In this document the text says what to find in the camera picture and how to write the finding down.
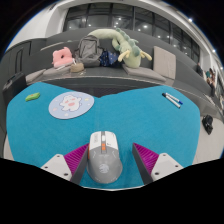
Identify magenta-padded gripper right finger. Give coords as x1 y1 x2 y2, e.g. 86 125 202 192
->
131 142 184 185

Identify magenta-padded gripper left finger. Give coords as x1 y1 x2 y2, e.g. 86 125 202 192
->
40 143 90 186

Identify grey white orange computer mouse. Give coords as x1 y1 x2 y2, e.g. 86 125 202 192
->
86 130 124 185

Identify round light blue mouse pad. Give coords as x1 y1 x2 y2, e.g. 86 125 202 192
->
48 91 96 120

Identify white marker with black cap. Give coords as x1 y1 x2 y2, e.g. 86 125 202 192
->
161 92 182 110

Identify black bag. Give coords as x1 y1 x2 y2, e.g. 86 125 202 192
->
201 114 215 136

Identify small green eraser block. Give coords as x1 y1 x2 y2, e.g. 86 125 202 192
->
25 92 42 103

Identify flat grey seat cushion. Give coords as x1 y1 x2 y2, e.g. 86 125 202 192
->
43 65 76 81
24 68 47 85
121 63 167 84

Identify tan woven pouch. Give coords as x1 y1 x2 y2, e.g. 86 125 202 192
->
69 62 86 74

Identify black suitcase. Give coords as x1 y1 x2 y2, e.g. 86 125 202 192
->
2 71 28 108

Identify upright grey seat cushion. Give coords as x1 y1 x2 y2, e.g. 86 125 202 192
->
152 45 177 81

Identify person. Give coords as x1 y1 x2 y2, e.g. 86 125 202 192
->
195 62 204 77
205 67 218 98

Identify pink plush cushion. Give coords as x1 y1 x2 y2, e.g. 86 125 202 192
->
51 46 75 69

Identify long green plush dragon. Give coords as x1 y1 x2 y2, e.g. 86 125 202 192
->
87 27 153 70

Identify navy star-print bag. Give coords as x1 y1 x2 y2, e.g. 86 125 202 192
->
98 49 120 68

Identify grey backpack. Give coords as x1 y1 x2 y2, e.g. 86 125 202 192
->
73 34 105 68

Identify dark glass window front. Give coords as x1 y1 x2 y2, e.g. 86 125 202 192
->
62 3 201 64

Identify ceiling lights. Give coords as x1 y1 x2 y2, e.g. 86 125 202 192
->
58 0 224 68

